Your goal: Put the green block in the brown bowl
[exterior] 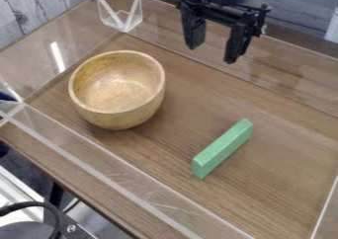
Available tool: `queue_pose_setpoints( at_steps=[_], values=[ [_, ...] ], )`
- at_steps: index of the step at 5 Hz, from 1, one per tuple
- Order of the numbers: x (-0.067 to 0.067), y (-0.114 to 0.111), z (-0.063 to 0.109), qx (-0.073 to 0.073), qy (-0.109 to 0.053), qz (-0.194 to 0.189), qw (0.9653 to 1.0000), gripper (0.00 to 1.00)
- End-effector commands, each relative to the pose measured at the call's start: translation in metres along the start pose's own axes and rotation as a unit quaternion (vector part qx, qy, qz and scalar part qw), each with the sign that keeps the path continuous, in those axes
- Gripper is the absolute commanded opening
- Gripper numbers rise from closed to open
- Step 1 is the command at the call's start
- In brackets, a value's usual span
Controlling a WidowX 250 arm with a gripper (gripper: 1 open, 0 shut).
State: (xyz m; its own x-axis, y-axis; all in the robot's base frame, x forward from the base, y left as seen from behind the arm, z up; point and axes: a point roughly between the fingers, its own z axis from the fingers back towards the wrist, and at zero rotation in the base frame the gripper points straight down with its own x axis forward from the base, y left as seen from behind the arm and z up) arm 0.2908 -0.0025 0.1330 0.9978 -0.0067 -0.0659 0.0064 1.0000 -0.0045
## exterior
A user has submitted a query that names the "green rectangular block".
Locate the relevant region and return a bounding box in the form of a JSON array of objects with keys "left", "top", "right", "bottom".
[{"left": 191, "top": 119, "right": 254, "bottom": 180}]

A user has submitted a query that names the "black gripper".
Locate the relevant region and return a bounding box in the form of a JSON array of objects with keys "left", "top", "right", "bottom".
[{"left": 176, "top": 0, "right": 273, "bottom": 64}]

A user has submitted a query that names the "black metal table leg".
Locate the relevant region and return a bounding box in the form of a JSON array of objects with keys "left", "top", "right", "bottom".
[{"left": 49, "top": 183, "right": 64, "bottom": 208}]

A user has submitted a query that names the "black cable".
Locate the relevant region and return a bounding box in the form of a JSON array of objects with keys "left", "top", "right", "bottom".
[{"left": 0, "top": 200, "right": 65, "bottom": 239}]

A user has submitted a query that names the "clear acrylic tray wall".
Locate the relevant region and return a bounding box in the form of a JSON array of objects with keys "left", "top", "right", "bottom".
[{"left": 0, "top": 0, "right": 338, "bottom": 239}]

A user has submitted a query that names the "light wooden bowl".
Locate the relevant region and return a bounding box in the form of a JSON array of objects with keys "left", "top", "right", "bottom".
[{"left": 67, "top": 50, "right": 167, "bottom": 130}]

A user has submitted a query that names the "blue object at edge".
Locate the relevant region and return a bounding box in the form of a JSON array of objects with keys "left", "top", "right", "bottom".
[{"left": 0, "top": 91, "right": 16, "bottom": 102}]

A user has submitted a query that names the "white object at right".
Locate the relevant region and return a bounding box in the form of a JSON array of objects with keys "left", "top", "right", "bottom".
[{"left": 325, "top": 7, "right": 338, "bottom": 43}]

